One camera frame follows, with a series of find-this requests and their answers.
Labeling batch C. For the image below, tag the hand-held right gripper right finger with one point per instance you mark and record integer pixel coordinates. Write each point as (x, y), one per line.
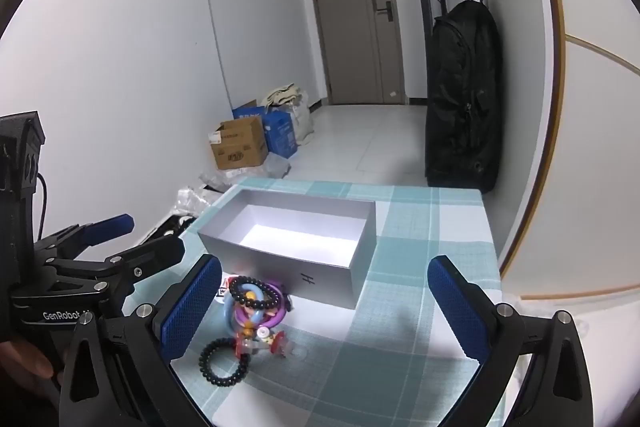
(457, 307)

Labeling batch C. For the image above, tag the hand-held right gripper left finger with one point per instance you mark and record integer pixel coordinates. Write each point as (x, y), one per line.
(192, 307)

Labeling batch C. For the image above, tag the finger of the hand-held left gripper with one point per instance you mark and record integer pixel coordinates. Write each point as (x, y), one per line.
(160, 252)
(117, 224)

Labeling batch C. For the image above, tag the grey cardboard box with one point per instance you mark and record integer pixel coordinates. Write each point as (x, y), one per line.
(300, 239)

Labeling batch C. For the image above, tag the person's left hand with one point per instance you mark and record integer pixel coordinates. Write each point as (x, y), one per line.
(25, 362)

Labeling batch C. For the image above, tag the black-edged board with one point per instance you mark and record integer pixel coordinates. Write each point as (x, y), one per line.
(167, 227)

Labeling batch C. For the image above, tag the white paper tag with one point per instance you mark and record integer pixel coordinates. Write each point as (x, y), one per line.
(221, 293)

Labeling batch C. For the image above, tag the blue plastic bangle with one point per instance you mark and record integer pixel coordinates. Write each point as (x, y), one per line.
(227, 312)

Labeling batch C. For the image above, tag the clear plastic wrapping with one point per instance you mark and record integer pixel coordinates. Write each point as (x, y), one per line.
(272, 167)
(192, 199)

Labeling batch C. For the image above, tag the teal checked tablecloth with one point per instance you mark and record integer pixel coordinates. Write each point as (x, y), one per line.
(410, 227)

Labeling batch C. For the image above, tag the brown cardboard box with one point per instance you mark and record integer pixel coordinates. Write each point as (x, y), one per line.
(240, 147)

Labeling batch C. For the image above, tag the blue cardboard box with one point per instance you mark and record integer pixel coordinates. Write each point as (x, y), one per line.
(280, 132)

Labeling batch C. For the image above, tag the white plastic bag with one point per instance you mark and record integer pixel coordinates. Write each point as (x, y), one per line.
(302, 122)

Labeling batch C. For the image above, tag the beige cloth bag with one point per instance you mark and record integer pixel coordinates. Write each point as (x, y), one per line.
(282, 97)

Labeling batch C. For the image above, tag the white gold-trimmed panel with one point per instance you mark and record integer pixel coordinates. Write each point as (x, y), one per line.
(590, 132)

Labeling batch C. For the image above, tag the brown door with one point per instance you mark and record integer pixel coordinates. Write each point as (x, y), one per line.
(350, 32)

